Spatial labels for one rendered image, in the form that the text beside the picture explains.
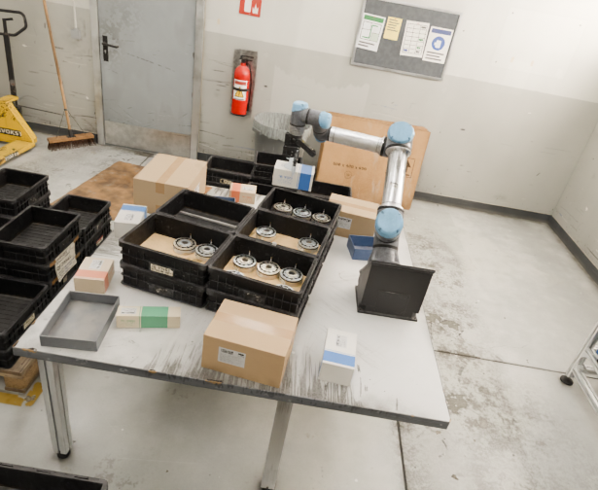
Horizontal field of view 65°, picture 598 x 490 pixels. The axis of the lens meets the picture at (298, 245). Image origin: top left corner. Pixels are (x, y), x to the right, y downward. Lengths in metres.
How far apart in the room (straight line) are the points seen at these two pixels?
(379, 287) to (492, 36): 3.39
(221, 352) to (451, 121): 3.92
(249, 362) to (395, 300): 0.77
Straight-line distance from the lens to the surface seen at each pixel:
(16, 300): 2.92
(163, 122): 5.32
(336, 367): 1.80
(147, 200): 2.73
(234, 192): 2.92
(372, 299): 2.17
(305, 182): 2.39
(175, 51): 5.10
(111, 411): 2.63
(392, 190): 2.11
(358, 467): 2.54
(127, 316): 1.96
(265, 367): 1.73
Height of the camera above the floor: 2.02
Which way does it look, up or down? 31 degrees down
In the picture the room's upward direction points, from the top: 11 degrees clockwise
